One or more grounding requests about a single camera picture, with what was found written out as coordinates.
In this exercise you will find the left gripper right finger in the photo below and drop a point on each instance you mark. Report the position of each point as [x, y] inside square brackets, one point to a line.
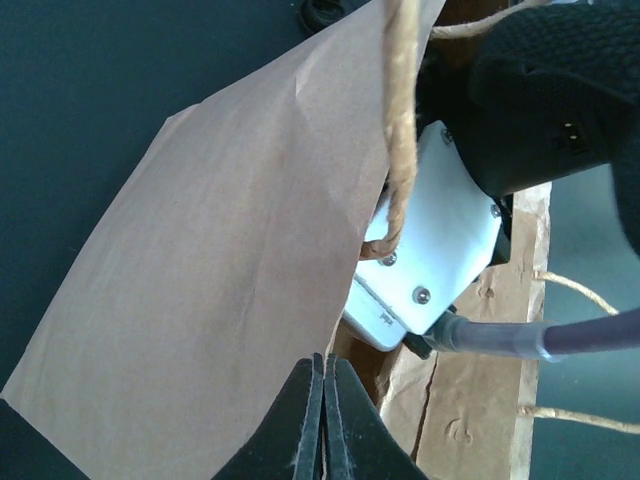
[357, 444]

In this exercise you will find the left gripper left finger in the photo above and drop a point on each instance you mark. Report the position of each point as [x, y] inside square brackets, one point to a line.
[287, 444]

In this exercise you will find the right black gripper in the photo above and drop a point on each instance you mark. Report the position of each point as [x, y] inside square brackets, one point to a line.
[554, 91]

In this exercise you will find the brown paper bag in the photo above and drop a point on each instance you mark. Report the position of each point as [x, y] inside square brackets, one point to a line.
[223, 260]

